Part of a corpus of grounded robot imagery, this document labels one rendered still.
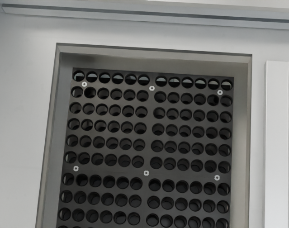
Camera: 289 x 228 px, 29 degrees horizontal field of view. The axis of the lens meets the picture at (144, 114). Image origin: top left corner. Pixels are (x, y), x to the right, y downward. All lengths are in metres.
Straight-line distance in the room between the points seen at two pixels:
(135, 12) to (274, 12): 0.14
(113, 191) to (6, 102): 0.14
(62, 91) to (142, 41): 0.15
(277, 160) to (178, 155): 0.11
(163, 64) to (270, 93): 0.17
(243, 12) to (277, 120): 0.11
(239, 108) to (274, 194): 0.17
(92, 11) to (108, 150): 0.14
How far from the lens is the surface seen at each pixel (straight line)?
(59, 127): 0.68
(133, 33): 0.59
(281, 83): 0.57
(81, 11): 0.58
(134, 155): 0.60
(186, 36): 0.59
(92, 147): 0.60
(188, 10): 0.56
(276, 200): 0.54
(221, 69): 0.69
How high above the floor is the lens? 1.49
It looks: 75 degrees down
